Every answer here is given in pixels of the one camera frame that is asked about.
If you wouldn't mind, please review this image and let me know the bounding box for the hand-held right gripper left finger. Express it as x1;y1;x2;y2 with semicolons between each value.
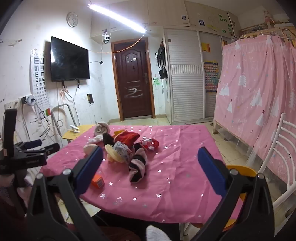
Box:
26;146;104;241

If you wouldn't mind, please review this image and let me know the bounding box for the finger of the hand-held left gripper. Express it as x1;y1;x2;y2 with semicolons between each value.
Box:
23;139;43;150
38;143;60;155

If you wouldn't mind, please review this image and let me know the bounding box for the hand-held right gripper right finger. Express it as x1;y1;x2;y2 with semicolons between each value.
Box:
192;147;274;241

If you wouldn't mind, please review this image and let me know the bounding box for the orange box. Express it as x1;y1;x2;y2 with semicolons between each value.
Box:
91;175;105;189

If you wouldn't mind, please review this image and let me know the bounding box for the cream sock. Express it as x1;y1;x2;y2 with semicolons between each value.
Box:
84;144;99;154

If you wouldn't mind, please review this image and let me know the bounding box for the white patterned cloth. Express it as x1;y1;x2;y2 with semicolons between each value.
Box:
113;142;134;164

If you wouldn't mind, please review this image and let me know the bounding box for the grey white sock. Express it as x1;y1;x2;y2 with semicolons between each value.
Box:
94;122;111;137

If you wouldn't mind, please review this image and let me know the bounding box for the black white striped sock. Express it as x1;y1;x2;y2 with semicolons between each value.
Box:
129;143;148;184

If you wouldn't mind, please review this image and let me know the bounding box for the red knitted cloth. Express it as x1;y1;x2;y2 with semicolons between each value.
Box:
113;130;141;149

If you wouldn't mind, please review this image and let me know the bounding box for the red white patterned sock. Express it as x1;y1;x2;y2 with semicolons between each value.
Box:
139;137;159;151

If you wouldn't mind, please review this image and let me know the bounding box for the person's left forearm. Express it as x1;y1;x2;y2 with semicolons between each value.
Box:
0;175;27;220

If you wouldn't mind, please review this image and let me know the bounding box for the pink star print tablecloth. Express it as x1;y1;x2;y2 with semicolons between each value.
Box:
39;125;247;224

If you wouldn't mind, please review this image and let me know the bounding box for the eye test chart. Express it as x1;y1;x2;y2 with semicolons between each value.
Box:
31;49;51;116

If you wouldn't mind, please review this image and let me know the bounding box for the white louvered wardrobe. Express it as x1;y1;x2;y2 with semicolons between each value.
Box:
163;28;223;123

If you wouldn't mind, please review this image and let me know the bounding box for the white knitted cloth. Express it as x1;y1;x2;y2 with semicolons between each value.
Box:
146;225;173;241

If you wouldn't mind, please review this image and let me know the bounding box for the white metal chair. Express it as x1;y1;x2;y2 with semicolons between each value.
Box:
253;113;296;218

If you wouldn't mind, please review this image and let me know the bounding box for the pink tree print curtain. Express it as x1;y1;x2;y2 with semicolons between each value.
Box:
214;35;296;183

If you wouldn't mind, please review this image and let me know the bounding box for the dark brown door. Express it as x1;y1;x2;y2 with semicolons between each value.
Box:
112;38;155;121

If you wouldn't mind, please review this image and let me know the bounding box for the large black hanging bag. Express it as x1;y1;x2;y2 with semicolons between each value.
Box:
156;41;166;69

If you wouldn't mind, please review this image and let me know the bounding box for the ceiling light tube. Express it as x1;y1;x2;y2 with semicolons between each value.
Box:
87;3;147;33

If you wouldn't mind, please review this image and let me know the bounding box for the white overhead cabinet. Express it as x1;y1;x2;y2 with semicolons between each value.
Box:
90;0;241;39

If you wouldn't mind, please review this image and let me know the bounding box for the bundle of wall cables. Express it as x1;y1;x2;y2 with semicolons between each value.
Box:
21;81;80;139

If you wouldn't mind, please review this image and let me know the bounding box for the grey metal tube frame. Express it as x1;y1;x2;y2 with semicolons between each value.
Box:
51;104;80;139

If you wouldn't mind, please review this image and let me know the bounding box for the white wall socket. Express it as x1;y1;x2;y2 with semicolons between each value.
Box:
5;99;21;110

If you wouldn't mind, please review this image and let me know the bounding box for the black wall television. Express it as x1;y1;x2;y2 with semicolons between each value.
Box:
50;36;90;82

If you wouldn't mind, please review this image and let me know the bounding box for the colourful grid wall poster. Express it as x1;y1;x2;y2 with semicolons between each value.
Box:
203;61;219;93

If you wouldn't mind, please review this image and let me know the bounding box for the orange string light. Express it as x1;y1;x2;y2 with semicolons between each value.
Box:
89;35;148;55

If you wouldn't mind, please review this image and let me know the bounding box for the white wall clock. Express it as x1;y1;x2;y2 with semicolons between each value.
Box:
67;11;78;28

